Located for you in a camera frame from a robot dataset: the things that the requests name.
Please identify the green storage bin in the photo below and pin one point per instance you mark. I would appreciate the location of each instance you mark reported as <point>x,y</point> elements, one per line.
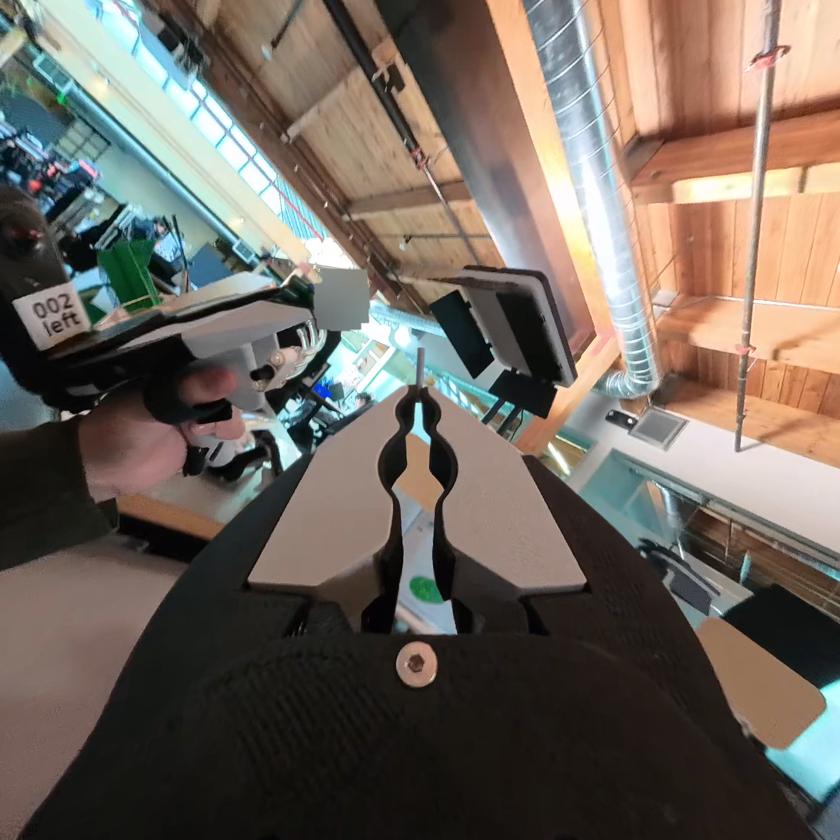
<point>128,275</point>

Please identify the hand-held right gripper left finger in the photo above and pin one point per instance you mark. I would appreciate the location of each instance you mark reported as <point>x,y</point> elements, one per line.
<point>328,518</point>

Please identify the person's left forearm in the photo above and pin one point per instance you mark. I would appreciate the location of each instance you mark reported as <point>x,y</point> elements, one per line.
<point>39,499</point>

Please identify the black grey panel device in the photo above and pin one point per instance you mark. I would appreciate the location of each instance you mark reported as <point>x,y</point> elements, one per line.
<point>518,328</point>

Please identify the wall vent grille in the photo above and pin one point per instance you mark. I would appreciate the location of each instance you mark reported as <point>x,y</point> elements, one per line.
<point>658,430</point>

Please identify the silver air duct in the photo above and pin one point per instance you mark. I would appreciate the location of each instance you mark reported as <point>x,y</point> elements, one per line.
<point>590,164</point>

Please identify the tan book stand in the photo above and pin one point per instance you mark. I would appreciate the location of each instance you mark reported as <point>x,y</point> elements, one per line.
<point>761,682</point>

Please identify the black ceiling speaker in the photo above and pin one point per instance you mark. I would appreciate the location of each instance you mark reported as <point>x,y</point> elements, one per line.
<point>621,421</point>

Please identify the grey desk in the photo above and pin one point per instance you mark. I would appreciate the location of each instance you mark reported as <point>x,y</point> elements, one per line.
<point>65,656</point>

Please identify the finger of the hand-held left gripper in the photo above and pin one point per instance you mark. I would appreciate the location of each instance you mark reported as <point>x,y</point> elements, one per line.
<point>243,292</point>
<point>249,328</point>

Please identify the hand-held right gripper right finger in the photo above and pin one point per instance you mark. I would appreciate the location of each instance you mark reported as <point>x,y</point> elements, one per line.
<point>505,518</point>

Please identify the wooden book stand white base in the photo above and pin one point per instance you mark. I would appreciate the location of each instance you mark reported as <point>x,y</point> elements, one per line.
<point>417,479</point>

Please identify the person's left hand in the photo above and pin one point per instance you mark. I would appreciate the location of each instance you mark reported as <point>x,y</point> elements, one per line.
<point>131,446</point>

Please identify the black ceiling conduit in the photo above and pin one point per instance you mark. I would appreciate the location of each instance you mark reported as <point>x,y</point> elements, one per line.
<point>387,85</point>

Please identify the small grey ribbed rod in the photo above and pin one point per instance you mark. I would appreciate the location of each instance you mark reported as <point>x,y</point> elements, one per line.
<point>421,367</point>

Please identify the open instruction booklet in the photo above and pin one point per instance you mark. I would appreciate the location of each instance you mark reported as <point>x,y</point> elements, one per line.
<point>426,590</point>

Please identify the metal sprinkler pipe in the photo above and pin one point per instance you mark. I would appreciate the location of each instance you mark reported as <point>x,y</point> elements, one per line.
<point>754,229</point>

